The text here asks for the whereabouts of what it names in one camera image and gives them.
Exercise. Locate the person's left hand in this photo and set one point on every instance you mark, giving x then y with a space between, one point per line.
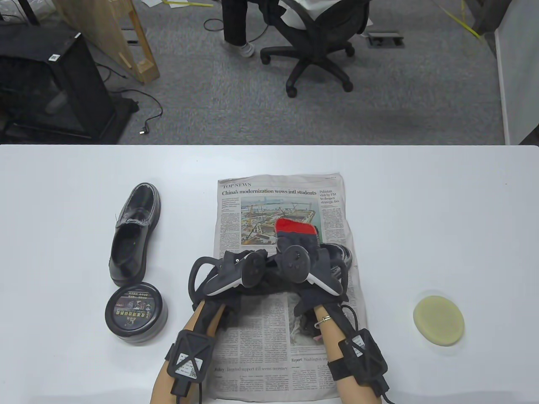
236 261

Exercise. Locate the person's right hand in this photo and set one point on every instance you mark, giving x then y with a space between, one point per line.
294 240

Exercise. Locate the red and grey polishing mitt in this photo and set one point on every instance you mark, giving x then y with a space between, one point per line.
294 226

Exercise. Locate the black leather loafer shoe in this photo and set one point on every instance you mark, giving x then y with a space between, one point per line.
340 254
128 248

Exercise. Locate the printed newspaper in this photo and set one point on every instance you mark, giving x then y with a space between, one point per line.
261 336

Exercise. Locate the black cream jar lid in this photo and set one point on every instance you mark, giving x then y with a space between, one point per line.
134 309

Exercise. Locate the round leather care cream jar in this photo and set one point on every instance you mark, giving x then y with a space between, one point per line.
139 336

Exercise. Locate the round yellow polishing sponge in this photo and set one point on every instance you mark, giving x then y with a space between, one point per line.
438 320

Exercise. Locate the person's left forearm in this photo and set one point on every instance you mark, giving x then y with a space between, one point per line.
168 387

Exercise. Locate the black white left hand controller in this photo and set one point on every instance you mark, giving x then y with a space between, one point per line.
252 271

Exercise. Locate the black white hand controller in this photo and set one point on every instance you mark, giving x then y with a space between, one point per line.
292 263
252 271

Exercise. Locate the black white right hand controller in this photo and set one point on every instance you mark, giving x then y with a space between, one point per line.
292 263

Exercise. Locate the black swivel office chair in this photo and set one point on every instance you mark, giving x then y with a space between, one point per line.
316 46

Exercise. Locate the grey floor outlet box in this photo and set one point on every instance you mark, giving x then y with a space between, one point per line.
385 38

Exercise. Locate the black mesh cabinet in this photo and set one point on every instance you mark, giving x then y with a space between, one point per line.
50 84

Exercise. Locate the yellow floor tape strip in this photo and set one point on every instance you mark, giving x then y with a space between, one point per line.
461 21

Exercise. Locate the white partition panel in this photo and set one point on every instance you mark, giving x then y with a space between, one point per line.
518 63

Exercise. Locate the black left wrist camera module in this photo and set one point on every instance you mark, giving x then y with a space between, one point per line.
191 355

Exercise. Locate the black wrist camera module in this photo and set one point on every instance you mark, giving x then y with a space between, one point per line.
191 355
364 357

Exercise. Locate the black right wrist camera module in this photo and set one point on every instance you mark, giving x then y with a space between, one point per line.
364 357

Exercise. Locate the light wooden frame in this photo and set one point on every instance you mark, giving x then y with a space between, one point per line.
105 25

